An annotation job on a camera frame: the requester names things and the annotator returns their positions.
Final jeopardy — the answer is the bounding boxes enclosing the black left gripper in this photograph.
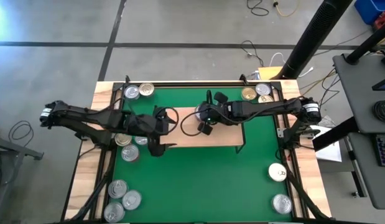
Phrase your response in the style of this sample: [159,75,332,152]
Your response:
[126,106,178,157]

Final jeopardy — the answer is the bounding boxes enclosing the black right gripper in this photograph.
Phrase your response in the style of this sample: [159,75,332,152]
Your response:
[197,91,243,136]

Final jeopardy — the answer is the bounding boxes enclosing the gold lid green label can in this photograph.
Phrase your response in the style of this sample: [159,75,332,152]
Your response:
[241,86,257,102]

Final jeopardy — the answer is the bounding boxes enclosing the silver lid red label can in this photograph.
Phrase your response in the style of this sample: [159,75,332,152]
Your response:
[121,144,140,163]

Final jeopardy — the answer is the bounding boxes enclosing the silver lid white label can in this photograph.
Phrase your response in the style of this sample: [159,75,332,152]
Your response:
[255,82,272,96]

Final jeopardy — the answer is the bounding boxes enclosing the gold-rim can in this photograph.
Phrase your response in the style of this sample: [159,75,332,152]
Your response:
[123,84,141,100]

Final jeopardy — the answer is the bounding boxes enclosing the white lid tin can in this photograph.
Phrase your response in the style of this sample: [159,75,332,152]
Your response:
[267,162,287,182]

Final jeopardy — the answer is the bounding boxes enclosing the wooden shelf black metal legs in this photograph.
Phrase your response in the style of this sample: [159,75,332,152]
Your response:
[152,104,246,156]

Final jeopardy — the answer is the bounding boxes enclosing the gold lid tin can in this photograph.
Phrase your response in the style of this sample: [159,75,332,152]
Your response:
[138,82,155,98]

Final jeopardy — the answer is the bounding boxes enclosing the green table mat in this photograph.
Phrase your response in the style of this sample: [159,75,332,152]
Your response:
[113,86,294,223]

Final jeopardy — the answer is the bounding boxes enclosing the small wooden box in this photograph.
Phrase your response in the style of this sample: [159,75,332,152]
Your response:
[257,66,285,81]

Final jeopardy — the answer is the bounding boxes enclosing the black desk support bar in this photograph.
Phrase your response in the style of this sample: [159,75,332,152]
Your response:
[312,116,359,152]

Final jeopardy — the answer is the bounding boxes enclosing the white paper sheet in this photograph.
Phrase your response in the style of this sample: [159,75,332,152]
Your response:
[308,124,343,163]

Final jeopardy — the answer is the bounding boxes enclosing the black corrugated column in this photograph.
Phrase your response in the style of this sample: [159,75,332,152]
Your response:
[279,0,354,80]

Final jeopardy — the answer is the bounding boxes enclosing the grey desk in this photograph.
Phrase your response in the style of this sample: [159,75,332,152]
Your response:
[332,53,385,210]

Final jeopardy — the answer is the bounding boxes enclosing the grey metal stand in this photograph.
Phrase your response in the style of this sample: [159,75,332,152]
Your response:
[0,126,45,224]

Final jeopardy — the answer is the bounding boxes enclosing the black slanted pole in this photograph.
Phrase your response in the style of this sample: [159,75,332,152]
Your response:
[346,27,385,65]

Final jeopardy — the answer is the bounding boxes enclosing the black keyboard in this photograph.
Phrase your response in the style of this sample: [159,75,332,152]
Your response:
[375,133,385,167]

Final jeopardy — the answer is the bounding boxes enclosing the blue plastic bin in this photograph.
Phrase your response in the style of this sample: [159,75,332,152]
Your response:
[353,0,385,26]

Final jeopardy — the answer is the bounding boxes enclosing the red object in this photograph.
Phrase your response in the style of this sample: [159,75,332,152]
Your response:
[373,14,385,32]

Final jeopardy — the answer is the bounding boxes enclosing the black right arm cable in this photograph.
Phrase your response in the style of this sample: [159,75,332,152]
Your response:
[179,110,203,138]

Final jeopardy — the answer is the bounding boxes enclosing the black metal table frame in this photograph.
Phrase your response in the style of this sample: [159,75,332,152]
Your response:
[60,79,335,224]

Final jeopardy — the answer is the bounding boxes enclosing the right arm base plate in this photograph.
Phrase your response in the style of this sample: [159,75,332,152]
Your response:
[276,126,317,139]

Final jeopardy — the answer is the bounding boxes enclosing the black floor cable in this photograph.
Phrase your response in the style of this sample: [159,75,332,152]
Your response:
[7,119,35,144]
[241,39,265,68]
[299,67,344,114]
[246,0,270,17]

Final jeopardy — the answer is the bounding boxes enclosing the white floor cable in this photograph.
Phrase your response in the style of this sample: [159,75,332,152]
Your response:
[269,52,314,78]

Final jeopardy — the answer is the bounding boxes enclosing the yellow floor cable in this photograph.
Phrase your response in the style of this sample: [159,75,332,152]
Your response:
[272,0,302,18]

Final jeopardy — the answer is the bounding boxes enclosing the coiled black cable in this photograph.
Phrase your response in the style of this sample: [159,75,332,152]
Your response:
[372,99,385,125]

